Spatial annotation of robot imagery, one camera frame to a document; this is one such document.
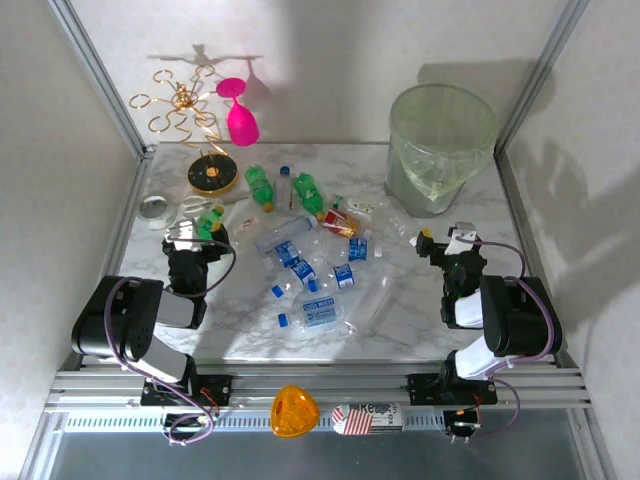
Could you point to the orange triangular plastic case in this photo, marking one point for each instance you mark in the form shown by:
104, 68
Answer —
295, 412

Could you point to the blue label bottle white cap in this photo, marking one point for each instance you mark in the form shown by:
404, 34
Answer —
359, 249

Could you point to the pale blue clear bottle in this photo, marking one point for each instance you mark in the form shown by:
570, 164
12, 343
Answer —
285, 232

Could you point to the green bottle yellow cap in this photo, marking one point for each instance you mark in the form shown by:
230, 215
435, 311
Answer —
205, 222
307, 195
260, 187

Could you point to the red label bottle blue cap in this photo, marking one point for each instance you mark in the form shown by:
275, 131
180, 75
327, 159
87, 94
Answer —
284, 192

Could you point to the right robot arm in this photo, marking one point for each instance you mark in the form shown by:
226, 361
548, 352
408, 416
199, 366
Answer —
520, 320

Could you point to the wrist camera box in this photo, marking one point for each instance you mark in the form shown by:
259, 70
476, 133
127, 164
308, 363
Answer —
182, 235
462, 232

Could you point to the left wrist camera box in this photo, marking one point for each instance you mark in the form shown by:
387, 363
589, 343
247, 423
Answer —
182, 235

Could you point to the aluminium side rail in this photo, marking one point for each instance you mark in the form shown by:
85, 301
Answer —
119, 250
530, 225

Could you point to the white label bottle green cap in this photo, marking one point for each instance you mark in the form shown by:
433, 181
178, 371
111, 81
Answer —
360, 205

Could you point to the pink wine glass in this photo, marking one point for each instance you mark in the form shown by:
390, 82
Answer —
242, 125

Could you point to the aluminium frame leg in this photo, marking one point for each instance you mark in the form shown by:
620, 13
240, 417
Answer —
595, 450
39, 465

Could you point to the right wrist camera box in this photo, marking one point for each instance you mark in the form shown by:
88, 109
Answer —
462, 232

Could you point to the red label amber bottle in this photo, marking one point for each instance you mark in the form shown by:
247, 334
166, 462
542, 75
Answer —
336, 220

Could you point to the small clear bottle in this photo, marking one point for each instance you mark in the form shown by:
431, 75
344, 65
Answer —
246, 226

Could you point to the translucent green waste bin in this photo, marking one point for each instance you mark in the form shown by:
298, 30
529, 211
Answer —
405, 190

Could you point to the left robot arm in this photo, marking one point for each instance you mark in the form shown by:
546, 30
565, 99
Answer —
120, 320

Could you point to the clear bottle blue cap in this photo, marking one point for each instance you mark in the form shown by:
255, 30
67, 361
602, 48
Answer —
276, 291

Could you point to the aluminium frame post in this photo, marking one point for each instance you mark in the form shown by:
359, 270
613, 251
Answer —
541, 75
100, 75

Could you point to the grey metal lower shelf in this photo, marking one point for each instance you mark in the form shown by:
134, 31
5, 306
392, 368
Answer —
320, 460

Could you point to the large clear unlabelled bottle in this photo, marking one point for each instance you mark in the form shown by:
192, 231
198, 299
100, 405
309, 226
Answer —
380, 295

